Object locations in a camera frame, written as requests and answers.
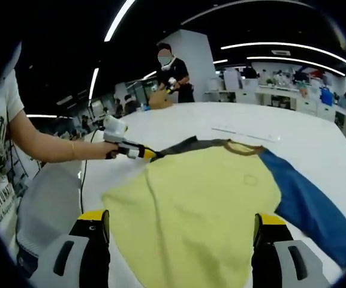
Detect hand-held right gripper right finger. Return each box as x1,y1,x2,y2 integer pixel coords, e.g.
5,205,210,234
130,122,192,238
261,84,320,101
251,212,331,288

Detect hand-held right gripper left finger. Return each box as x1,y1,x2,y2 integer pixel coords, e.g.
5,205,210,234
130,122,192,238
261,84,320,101
28,209,111,288

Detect yellow garment grey blue sleeves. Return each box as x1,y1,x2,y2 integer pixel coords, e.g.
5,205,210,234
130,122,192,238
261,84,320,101
102,135,346,288

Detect clear template strip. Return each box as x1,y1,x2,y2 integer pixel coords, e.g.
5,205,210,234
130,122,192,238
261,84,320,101
210,127,282,143

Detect person's left hand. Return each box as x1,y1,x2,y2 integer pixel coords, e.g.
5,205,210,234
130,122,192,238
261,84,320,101
102,140,121,160

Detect brown cloth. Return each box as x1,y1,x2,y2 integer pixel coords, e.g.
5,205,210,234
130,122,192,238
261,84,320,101
148,88,175,110

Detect white pillar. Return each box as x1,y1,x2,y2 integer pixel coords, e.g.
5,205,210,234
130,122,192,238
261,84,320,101
157,29,216,103

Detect person's white printed t-shirt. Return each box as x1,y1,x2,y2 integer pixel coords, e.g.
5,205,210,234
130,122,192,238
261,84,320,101
0,68,27,250

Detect white cabinet row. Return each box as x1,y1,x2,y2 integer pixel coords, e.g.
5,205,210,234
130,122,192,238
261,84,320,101
204,67,346,142

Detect blue plastic box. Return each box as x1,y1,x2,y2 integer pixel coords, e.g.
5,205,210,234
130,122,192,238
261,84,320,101
320,87,333,106

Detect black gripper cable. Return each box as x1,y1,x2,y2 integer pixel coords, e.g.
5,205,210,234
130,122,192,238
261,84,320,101
79,127,106,212

